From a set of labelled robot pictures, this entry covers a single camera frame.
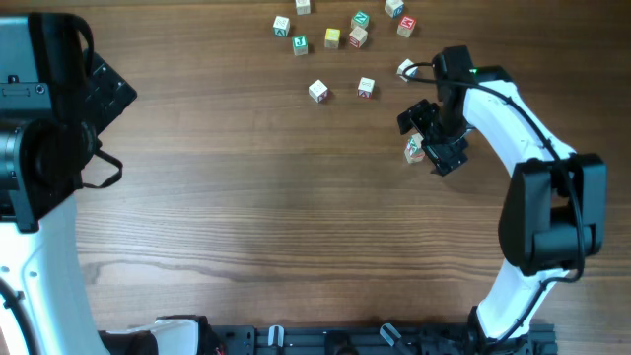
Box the red sided wooden block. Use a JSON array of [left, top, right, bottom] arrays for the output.
[[308, 80, 329, 103]]

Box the red pattern wooden block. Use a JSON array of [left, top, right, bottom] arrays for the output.
[[348, 27, 368, 48]]

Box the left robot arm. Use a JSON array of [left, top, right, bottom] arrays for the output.
[[1, 12, 205, 354]]

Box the yellow wooden block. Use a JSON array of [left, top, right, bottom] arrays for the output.
[[324, 28, 341, 49]]

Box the blue letter wooden block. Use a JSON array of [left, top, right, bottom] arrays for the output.
[[385, 0, 404, 19]]

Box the red A wooden block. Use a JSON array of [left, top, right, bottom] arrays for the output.
[[357, 77, 376, 99]]

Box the red M wooden block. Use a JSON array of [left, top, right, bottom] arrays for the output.
[[397, 15, 417, 37]]

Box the green J wooden block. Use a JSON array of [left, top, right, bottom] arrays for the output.
[[292, 35, 309, 56]]

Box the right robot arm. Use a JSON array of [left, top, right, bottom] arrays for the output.
[[397, 45, 606, 352]]

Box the top edge wooden block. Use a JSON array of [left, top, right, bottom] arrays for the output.
[[295, 0, 311, 15]]

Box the blue sided wooden block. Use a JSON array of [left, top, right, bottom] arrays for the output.
[[396, 59, 418, 82]]

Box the plain white wooden block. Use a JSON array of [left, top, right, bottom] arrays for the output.
[[404, 149, 425, 164]]

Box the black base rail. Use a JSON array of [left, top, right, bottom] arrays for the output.
[[206, 323, 558, 355]]

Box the teal A wooden block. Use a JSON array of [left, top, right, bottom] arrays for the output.
[[273, 16, 291, 37]]

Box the green N wooden block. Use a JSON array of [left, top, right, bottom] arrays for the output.
[[351, 11, 370, 30]]

